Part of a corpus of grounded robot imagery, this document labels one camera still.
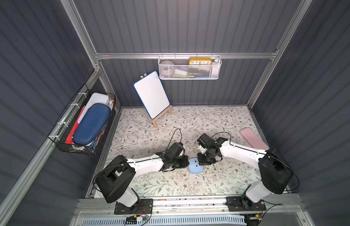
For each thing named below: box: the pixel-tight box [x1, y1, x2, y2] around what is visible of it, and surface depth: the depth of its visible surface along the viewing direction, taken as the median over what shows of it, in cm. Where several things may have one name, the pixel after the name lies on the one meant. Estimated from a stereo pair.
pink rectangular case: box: [239, 127, 270, 151], surface depth 101 cm
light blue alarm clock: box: [188, 157, 204, 175], surface depth 86 cm
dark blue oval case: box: [72, 103, 112, 146], surface depth 69 cm
